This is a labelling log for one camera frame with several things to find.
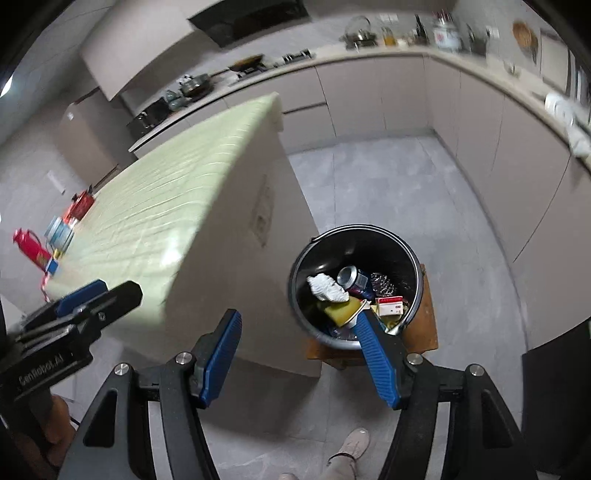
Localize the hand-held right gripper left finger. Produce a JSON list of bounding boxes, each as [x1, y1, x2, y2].
[[58, 308, 243, 480]]

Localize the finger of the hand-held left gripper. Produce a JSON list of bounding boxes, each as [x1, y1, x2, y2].
[[41, 281, 143, 342], [21, 279, 109, 330]]

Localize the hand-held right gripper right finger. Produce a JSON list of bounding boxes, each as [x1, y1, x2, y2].
[[353, 310, 536, 480]]

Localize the printed snack box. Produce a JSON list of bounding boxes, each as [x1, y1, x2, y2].
[[375, 296, 409, 319]]

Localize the yellow sponge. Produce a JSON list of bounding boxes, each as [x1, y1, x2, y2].
[[323, 295, 363, 328]]

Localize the grey steel wool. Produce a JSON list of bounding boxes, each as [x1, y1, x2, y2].
[[369, 272, 399, 296]]

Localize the white tissue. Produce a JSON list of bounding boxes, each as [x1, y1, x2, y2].
[[307, 273, 351, 305]]

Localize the crushed blue drink can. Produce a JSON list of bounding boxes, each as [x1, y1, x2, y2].
[[336, 265, 370, 292]]

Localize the black plastic bucket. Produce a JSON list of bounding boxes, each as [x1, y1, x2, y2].
[[288, 224, 424, 352]]

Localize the person's left hand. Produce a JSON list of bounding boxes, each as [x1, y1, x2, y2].
[[44, 392, 79, 467]]

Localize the brown wooden stool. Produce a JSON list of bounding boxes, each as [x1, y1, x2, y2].
[[307, 263, 438, 370]]

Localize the blue white round container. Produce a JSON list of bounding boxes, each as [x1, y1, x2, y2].
[[45, 215, 75, 254]]

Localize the red thermos flask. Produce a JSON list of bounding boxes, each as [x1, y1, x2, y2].
[[13, 228, 51, 266]]

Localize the white kitchen island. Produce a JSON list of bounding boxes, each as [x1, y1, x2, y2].
[[166, 111, 324, 379]]

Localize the person's right shoe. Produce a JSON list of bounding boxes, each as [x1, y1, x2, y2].
[[339, 427, 371, 460]]

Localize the red kettle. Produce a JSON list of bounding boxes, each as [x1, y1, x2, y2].
[[65, 185, 95, 221]]

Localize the green checked tablecloth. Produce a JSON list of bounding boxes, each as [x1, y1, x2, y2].
[[44, 91, 283, 321]]

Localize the person's right leg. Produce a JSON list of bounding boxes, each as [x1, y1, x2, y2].
[[318, 455, 361, 480]]

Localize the beige refrigerator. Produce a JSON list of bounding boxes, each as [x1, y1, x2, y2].
[[60, 90, 137, 185]]

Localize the black toaster oven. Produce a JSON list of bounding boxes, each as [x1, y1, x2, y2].
[[127, 98, 171, 139]]

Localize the black built-in dishwasher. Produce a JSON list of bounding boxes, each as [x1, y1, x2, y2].
[[521, 323, 591, 467]]

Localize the grey pot with lid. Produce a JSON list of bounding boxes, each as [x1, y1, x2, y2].
[[178, 74, 213, 97]]

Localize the beige lower cabinets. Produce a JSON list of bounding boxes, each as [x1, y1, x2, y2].
[[127, 46, 591, 347]]

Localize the beige cabinets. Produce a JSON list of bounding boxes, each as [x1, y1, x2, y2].
[[127, 46, 591, 347], [81, 0, 222, 101]]

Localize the beige upper cabinets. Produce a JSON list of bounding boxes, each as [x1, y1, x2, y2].
[[81, 0, 222, 101]]

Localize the brown wok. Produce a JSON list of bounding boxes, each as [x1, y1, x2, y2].
[[228, 54, 265, 73]]

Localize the black gas stove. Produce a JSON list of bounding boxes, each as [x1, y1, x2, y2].
[[231, 48, 315, 77]]

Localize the white dishcloth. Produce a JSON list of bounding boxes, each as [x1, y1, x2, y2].
[[568, 121, 591, 158]]

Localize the white plate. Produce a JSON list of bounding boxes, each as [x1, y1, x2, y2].
[[544, 92, 578, 123]]

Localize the black range hood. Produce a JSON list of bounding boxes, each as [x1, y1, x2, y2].
[[188, 0, 309, 48]]

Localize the steel pot with raised lid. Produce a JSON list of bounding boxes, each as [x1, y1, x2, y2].
[[344, 15, 377, 48]]

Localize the white rice cooker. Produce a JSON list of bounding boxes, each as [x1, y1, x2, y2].
[[433, 21, 462, 51]]

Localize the black utensil holder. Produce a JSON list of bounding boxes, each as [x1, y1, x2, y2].
[[466, 23, 490, 56]]

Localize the grey cutting board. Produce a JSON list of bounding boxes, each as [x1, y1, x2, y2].
[[539, 28, 571, 90]]

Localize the orange hanging colander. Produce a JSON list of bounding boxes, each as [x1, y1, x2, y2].
[[512, 21, 540, 63]]

